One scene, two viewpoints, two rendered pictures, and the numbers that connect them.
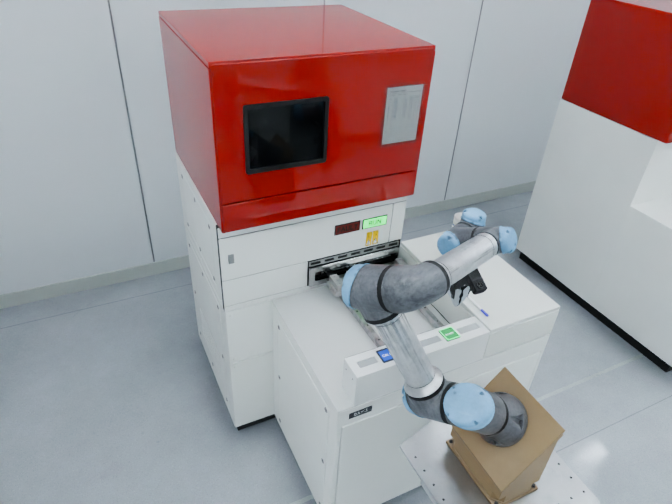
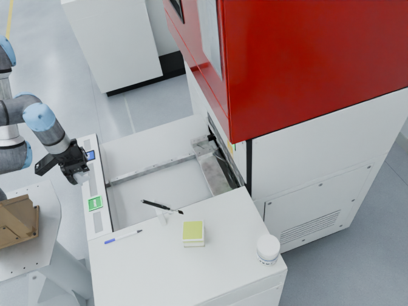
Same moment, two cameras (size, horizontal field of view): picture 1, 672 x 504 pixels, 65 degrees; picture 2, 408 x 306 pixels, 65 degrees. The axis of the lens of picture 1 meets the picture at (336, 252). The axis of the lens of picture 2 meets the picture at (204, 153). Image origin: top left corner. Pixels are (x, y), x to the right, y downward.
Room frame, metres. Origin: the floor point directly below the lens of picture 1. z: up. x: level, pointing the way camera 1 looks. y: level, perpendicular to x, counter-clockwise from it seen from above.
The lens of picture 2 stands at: (2.05, -0.98, 2.03)
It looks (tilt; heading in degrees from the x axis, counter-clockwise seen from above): 50 degrees down; 107
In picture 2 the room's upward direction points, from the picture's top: 9 degrees counter-clockwise
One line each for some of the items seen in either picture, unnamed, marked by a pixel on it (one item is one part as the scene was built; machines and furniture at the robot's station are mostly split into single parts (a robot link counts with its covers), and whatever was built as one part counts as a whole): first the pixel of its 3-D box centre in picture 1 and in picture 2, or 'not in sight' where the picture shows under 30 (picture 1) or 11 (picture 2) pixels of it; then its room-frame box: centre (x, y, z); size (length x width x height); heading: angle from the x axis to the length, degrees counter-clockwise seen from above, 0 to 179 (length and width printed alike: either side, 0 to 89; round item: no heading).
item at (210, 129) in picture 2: (354, 265); (224, 155); (1.87, -0.09, 0.89); 0.44 x 0.02 x 0.10; 118
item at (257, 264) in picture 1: (317, 249); (211, 108); (1.80, 0.08, 1.02); 0.82 x 0.03 x 0.40; 118
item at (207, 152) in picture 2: not in sight; (204, 153); (1.79, -0.08, 0.89); 0.08 x 0.03 x 0.03; 28
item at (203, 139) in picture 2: (336, 282); (199, 141); (1.75, -0.01, 0.89); 0.08 x 0.03 x 0.03; 28
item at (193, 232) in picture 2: not in sight; (193, 234); (1.83, -0.52, 1.00); 0.07 x 0.07 x 0.07; 9
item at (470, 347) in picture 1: (417, 358); (98, 188); (1.35, -0.31, 0.89); 0.55 x 0.09 x 0.14; 118
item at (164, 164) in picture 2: (362, 320); (163, 164); (1.59, -0.12, 0.84); 0.50 x 0.02 x 0.03; 28
